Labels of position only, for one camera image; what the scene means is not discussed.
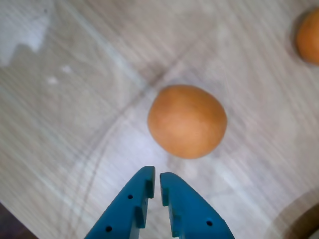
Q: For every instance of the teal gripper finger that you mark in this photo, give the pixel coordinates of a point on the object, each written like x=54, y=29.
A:
x=124, y=211
x=192, y=214

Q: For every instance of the large smooth orange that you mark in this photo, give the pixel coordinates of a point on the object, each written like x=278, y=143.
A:
x=187, y=122

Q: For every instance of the scarred small orange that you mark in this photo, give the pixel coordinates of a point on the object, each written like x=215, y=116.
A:
x=310, y=37

